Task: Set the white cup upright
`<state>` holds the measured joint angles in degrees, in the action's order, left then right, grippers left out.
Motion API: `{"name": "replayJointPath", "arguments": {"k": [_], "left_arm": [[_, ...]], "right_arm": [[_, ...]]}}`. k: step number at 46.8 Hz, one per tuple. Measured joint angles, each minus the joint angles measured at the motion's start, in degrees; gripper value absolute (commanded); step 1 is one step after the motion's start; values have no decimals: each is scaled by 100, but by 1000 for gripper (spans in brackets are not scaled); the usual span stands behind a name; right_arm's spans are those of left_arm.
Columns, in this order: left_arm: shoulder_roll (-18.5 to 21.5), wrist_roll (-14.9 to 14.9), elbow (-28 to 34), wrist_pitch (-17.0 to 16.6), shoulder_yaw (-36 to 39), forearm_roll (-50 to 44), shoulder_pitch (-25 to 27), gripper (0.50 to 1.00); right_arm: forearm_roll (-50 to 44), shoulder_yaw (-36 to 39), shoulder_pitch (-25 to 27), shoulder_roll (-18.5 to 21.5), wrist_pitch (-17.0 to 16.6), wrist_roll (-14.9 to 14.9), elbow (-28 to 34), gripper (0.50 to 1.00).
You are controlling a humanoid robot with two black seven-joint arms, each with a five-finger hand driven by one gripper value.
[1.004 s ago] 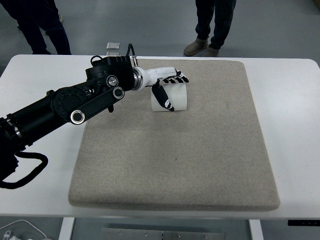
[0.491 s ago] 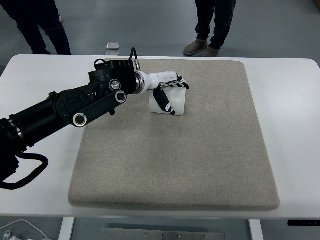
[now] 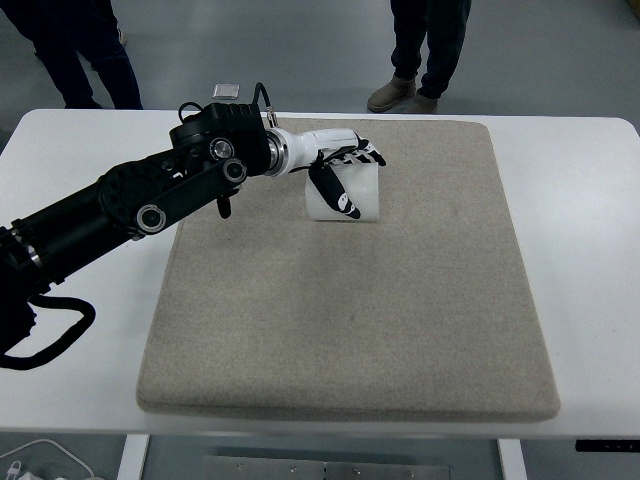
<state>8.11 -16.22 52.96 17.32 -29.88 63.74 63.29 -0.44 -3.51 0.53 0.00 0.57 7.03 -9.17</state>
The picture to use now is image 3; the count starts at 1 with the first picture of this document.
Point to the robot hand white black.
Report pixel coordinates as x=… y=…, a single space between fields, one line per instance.
x=320 y=145

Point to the white ribbed cup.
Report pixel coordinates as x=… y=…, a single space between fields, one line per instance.
x=367 y=195

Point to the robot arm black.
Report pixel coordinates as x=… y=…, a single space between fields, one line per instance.
x=125 y=195

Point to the small silver square object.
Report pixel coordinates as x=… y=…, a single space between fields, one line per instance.
x=226 y=91

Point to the person with brown boots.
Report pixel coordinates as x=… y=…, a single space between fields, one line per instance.
x=440 y=50

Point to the beige fabric mat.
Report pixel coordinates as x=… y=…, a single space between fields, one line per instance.
x=350 y=325

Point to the person in dark trousers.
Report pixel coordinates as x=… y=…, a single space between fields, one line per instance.
x=75 y=50

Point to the grey metal plate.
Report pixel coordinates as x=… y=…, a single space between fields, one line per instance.
x=325 y=470

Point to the white table leg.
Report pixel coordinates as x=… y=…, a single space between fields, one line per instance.
x=132 y=460
x=511 y=462

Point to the black table control panel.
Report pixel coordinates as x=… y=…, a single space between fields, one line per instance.
x=607 y=446

